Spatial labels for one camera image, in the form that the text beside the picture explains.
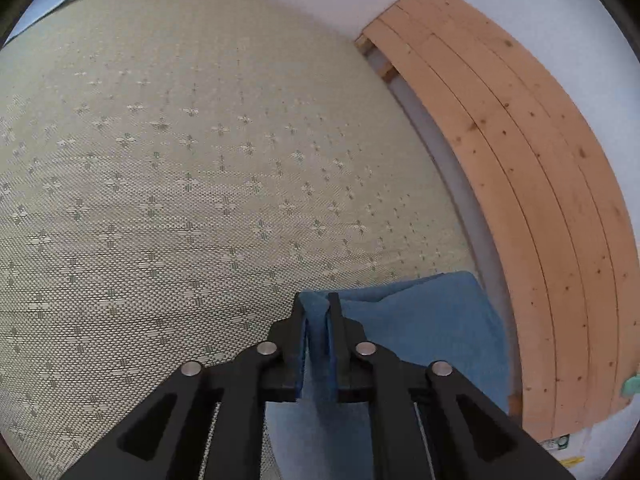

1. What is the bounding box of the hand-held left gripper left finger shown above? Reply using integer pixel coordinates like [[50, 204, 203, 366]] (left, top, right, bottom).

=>
[[60, 294, 307, 480]]

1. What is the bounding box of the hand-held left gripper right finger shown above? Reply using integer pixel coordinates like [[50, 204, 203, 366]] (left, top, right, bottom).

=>
[[327, 292, 576, 480]]

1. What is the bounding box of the teal long-sleeve shirt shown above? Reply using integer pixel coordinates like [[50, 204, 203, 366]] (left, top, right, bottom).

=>
[[295, 271, 511, 416]]

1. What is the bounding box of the white printed bag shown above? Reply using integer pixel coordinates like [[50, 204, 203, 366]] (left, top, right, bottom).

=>
[[539, 425, 597, 480]]

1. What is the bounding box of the wooden headboard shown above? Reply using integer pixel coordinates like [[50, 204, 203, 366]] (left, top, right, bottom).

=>
[[355, 0, 640, 441]]

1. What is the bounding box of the light blue blanket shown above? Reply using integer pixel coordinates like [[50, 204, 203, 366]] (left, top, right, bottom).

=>
[[7, 0, 82, 46]]

